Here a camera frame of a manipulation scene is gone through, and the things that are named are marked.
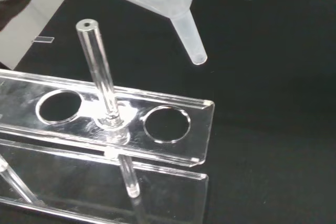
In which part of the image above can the clear acrylic funnel stand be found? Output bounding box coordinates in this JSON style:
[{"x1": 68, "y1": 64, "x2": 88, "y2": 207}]
[{"x1": 0, "y1": 18, "x2": 215, "y2": 224}]

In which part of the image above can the clear cloth clip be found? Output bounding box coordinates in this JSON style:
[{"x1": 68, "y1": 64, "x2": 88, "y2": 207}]
[{"x1": 31, "y1": 36, "x2": 55, "y2": 44}]

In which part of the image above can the black bench cloth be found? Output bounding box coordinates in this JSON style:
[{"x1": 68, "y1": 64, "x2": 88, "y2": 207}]
[{"x1": 0, "y1": 0, "x2": 336, "y2": 224}]

